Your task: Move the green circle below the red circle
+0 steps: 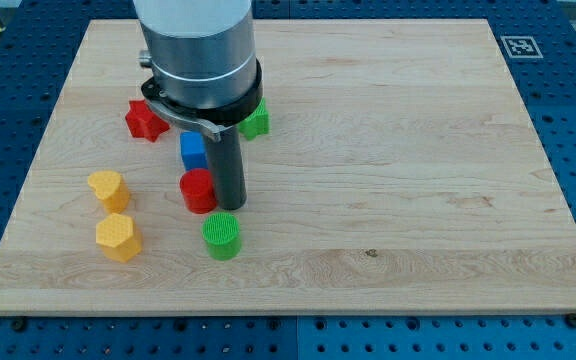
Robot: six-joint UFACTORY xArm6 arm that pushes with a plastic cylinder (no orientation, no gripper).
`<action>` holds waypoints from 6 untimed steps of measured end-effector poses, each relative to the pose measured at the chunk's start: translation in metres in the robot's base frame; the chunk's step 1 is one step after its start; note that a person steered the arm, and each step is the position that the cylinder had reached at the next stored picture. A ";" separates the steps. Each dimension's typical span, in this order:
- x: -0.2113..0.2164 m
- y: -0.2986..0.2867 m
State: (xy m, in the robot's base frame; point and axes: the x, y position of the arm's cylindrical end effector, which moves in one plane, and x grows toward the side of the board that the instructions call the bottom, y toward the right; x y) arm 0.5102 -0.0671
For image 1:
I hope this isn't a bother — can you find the green cylinder block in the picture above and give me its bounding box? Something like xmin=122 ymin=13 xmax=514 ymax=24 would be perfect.
xmin=201 ymin=212 xmax=242 ymax=261

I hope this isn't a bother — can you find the green star block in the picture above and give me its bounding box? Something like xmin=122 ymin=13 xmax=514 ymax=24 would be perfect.
xmin=237 ymin=98 xmax=270 ymax=141

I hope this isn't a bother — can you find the red cylinder block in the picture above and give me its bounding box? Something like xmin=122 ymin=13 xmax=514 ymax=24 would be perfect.
xmin=179 ymin=168 xmax=217 ymax=214

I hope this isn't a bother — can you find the red star block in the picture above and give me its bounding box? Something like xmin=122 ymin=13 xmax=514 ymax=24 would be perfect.
xmin=125 ymin=100 xmax=170 ymax=142

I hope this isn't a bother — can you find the white fiducial marker tag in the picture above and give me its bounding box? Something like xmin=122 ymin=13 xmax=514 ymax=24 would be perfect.
xmin=501 ymin=35 xmax=543 ymax=59

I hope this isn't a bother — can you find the yellow hexagon block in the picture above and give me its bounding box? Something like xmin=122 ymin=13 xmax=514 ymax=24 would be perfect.
xmin=95 ymin=213 xmax=143 ymax=263

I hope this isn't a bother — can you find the yellow heart block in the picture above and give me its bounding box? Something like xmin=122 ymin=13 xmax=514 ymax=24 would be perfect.
xmin=87 ymin=170 xmax=130 ymax=213

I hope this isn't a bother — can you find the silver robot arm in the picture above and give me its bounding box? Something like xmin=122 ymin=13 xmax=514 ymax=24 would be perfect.
xmin=133 ymin=0 xmax=263 ymax=142

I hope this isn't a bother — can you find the blue cube block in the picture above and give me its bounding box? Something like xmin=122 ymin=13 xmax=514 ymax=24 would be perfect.
xmin=180 ymin=131 xmax=208 ymax=171

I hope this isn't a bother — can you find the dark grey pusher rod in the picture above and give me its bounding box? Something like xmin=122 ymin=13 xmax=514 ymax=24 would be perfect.
xmin=204 ymin=126 xmax=247 ymax=210

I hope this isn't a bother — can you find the wooden board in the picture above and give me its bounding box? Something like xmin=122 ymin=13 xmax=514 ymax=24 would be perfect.
xmin=0 ymin=19 xmax=576 ymax=316

